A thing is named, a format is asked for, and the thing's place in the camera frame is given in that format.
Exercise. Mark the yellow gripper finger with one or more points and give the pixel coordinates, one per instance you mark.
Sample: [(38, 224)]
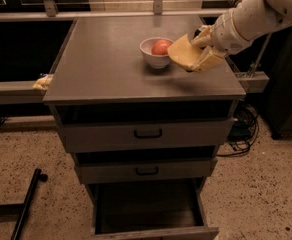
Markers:
[(205, 38), (209, 58)]

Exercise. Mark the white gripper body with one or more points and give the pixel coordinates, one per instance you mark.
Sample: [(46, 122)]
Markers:
[(226, 34)]

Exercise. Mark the yellow sponge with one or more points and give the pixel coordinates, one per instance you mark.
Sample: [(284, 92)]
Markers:
[(184, 54)]

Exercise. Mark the grey drawer cabinet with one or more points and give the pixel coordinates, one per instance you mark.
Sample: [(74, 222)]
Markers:
[(101, 78)]

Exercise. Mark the grey top drawer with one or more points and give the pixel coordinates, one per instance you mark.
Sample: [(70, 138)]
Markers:
[(93, 138)]

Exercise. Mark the grey drawer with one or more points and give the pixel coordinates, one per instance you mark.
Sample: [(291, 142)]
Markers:
[(150, 210), (144, 171), (93, 138)]

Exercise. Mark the grey middle drawer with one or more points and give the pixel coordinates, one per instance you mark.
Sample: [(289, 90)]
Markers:
[(144, 171)]

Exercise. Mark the grey bottom drawer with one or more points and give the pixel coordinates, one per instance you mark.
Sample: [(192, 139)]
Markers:
[(150, 210)]

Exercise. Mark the blue pepsi can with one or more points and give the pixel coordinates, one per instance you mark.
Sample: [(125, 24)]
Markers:
[(197, 33)]

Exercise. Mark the orange fruit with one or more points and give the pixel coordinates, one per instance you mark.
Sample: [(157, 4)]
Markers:
[(160, 47)]

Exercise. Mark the white ceramic bowl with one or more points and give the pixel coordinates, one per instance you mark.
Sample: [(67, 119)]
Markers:
[(157, 62)]

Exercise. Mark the dark grey cabinet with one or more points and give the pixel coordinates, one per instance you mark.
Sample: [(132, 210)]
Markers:
[(277, 98)]

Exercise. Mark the yellow crumpled cloth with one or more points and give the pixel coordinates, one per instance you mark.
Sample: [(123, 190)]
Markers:
[(43, 83)]

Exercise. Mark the black metal bar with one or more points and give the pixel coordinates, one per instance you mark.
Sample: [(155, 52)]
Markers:
[(18, 212)]

